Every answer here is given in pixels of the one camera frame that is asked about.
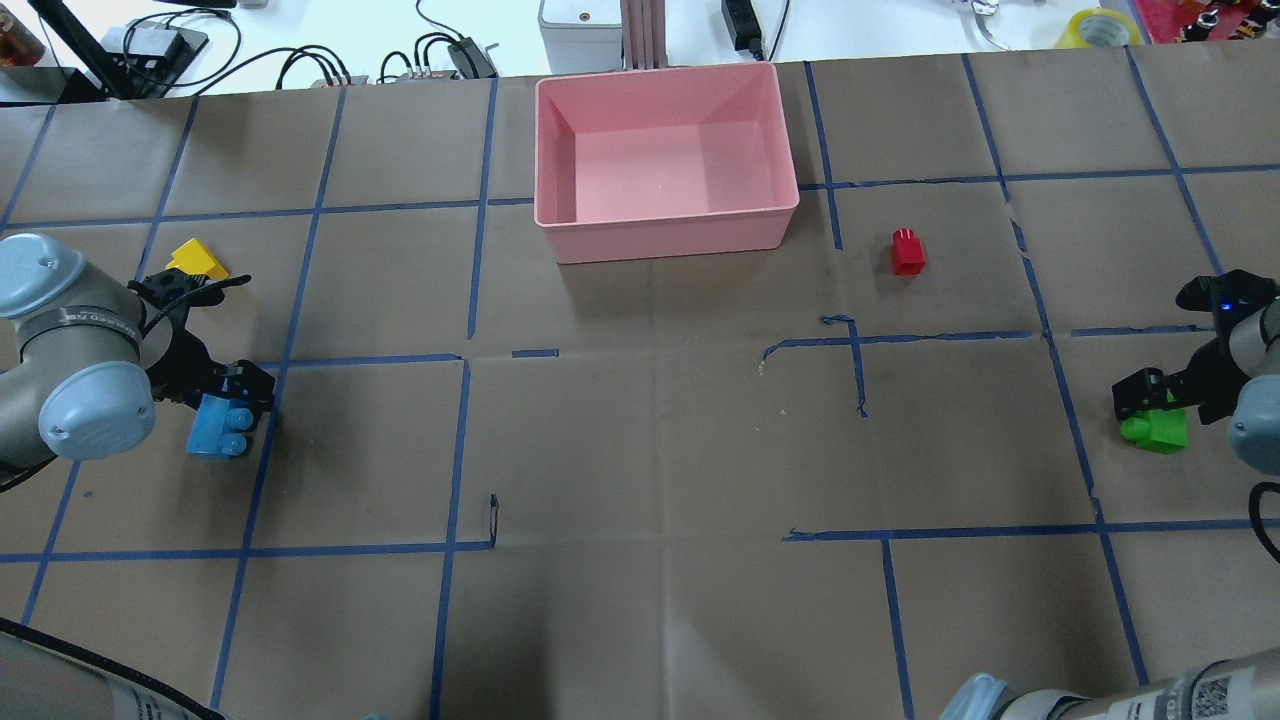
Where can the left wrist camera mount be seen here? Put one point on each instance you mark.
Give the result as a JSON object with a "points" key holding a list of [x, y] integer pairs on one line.
{"points": [[176, 292]]}

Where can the aluminium profile post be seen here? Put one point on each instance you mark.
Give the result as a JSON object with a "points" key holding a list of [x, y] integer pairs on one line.
{"points": [[644, 42]]}

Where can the yellow tape roll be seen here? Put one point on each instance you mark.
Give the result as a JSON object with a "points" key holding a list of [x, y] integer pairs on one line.
{"points": [[1099, 27]]}

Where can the red toy block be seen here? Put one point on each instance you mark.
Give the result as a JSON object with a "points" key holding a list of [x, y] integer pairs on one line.
{"points": [[907, 252]]}

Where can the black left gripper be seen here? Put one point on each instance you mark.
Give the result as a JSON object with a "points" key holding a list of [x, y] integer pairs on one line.
{"points": [[186, 366]]}

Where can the pink plastic box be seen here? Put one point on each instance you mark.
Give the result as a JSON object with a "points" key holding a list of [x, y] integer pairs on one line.
{"points": [[662, 163]]}

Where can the yellow toy block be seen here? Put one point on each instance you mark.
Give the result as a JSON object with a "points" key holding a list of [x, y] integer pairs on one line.
{"points": [[195, 258]]}

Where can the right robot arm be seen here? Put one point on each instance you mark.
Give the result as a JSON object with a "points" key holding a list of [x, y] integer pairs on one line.
{"points": [[1226, 689]]}

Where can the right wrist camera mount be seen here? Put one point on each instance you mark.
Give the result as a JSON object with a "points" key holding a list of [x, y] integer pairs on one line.
{"points": [[1229, 298]]}

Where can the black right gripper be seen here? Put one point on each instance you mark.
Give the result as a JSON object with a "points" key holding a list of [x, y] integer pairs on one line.
{"points": [[1206, 383]]}

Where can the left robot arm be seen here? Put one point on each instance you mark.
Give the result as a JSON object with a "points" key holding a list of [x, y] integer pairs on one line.
{"points": [[95, 358]]}

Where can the blue toy block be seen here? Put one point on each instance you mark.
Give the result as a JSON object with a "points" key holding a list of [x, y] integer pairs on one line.
{"points": [[221, 429]]}

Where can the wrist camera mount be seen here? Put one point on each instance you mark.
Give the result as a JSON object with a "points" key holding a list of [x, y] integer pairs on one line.
{"points": [[1229, 298], [176, 292]]}

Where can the black power adapter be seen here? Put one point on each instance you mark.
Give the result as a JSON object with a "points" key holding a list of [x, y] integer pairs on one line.
{"points": [[744, 28]]}

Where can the green toy block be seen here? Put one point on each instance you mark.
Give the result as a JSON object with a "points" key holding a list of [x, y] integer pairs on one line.
{"points": [[1163, 431]]}

